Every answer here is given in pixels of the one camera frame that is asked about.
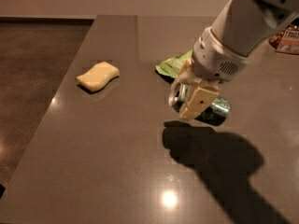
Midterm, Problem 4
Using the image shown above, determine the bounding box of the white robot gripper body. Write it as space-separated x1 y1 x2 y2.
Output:
192 27 249 83

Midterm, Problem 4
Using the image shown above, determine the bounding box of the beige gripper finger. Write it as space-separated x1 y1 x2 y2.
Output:
179 83 219 120
174 59 202 85

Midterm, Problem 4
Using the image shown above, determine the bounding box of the crushed green soda can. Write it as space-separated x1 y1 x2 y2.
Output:
168 83 231 126

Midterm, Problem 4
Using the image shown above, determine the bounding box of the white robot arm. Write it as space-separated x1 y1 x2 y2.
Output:
168 0 299 120

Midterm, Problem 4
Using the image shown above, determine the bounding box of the green chip bag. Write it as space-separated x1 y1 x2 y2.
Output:
155 50 192 78

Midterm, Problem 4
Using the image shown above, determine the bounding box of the brown snack packet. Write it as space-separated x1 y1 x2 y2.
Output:
269 24 299 55

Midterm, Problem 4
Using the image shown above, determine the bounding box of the yellow sponge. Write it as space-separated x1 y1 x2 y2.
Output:
76 62 120 92

